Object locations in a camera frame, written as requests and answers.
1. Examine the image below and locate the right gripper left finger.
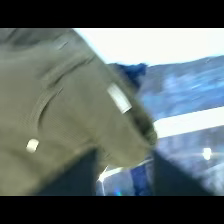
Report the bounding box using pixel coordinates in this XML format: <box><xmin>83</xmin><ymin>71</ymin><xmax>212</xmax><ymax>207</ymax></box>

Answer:
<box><xmin>36</xmin><ymin>148</ymin><xmax>101</xmax><ymax>197</ymax></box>

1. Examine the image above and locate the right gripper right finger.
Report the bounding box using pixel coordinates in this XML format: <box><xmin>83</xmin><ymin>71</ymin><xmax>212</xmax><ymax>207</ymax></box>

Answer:
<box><xmin>149</xmin><ymin>149</ymin><xmax>214</xmax><ymax>197</ymax></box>

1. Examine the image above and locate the olive green garment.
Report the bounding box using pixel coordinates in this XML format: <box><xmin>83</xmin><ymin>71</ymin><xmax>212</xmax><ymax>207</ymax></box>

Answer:
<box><xmin>0</xmin><ymin>27</ymin><xmax>158</xmax><ymax>197</ymax></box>

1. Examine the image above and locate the dark blue garment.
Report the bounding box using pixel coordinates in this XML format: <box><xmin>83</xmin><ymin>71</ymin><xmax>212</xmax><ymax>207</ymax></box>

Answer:
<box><xmin>109</xmin><ymin>62</ymin><xmax>148</xmax><ymax>90</ymax></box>

